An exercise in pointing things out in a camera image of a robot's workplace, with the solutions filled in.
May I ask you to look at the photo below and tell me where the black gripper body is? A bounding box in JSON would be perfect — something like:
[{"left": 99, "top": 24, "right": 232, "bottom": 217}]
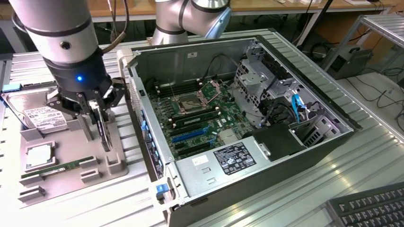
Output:
[{"left": 43, "top": 48, "right": 115, "bottom": 99}]

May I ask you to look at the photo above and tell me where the silver hard disk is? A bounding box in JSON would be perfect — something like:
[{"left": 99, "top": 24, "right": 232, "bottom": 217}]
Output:
[{"left": 0, "top": 87, "right": 69, "bottom": 135}]

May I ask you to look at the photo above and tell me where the CPU socket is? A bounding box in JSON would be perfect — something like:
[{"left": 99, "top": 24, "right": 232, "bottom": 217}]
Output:
[{"left": 172, "top": 94, "right": 204, "bottom": 116}]

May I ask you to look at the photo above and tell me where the silver CPU chip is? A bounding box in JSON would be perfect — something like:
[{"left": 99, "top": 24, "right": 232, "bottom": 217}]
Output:
[{"left": 24, "top": 145, "right": 53, "bottom": 169}]

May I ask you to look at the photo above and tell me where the grey parts rack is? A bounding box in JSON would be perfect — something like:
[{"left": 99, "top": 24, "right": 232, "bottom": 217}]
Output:
[{"left": 0, "top": 81, "right": 131, "bottom": 209}]

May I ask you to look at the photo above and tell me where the installed green RAM stick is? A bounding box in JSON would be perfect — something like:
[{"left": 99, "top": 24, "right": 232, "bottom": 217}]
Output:
[{"left": 175, "top": 113, "right": 212, "bottom": 126}]

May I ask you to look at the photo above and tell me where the blue expansion slot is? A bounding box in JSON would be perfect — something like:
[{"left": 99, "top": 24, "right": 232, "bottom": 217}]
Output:
[{"left": 169, "top": 129, "right": 205, "bottom": 144}]

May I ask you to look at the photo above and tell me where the metal socket cover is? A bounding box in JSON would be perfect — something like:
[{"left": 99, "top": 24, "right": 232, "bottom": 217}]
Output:
[{"left": 196, "top": 79, "right": 223, "bottom": 105}]

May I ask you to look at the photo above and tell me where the green motherboard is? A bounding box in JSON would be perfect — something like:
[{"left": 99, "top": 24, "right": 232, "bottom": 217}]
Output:
[{"left": 143, "top": 77, "right": 257, "bottom": 162}]

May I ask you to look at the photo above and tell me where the silver chipset heatsink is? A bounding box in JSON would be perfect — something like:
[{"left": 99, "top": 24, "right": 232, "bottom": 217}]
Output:
[{"left": 219, "top": 131, "right": 241, "bottom": 143}]

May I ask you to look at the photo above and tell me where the metal disk bay cage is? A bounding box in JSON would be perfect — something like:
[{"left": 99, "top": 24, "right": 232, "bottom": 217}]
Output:
[{"left": 233, "top": 58, "right": 287, "bottom": 120}]

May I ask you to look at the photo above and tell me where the grey power supply unit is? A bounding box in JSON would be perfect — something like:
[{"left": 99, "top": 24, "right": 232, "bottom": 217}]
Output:
[{"left": 175, "top": 139, "right": 276, "bottom": 197}]

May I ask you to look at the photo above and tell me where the wooden desk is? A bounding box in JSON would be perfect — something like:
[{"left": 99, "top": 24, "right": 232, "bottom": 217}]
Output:
[{"left": 88, "top": 0, "right": 399, "bottom": 17}]

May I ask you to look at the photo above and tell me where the open black PC case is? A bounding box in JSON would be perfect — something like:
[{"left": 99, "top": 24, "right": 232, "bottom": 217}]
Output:
[{"left": 117, "top": 34, "right": 364, "bottom": 227}]

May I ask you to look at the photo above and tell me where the black keyboard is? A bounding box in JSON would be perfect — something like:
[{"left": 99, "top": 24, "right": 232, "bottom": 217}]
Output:
[{"left": 324, "top": 181, "right": 404, "bottom": 227}]

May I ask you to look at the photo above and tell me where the blue wire connector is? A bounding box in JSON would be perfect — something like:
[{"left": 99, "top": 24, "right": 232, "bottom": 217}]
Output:
[{"left": 0, "top": 83, "right": 23, "bottom": 93}]

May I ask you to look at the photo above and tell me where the braided robot cable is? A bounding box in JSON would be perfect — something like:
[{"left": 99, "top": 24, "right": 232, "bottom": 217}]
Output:
[{"left": 100, "top": 0, "right": 131, "bottom": 54}]

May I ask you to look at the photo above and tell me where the black looped wire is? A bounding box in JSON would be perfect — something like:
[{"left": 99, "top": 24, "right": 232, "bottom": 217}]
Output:
[{"left": 201, "top": 53, "right": 241, "bottom": 79}]

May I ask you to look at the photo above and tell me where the black plastic duct block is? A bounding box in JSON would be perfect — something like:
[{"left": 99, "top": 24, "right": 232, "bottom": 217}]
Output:
[{"left": 252, "top": 126, "right": 308, "bottom": 162}]

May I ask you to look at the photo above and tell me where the blue data wire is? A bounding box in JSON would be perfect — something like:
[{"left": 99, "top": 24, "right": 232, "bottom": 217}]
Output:
[{"left": 291, "top": 94, "right": 307, "bottom": 124}]

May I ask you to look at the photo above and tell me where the black box with handle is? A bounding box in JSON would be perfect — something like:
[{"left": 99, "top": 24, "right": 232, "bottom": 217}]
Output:
[{"left": 324, "top": 45, "right": 373, "bottom": 80}]

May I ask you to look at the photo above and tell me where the black cable on table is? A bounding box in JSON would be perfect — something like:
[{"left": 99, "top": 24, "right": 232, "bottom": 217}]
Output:
[{"left": 345, "top": 67, "right": 404, "bottom": 114}]

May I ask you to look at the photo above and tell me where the aluminium frame table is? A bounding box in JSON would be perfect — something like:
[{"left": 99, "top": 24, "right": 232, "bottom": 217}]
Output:
[{"left": 321, "top": 14, "right": 404, "bottom": 73}]

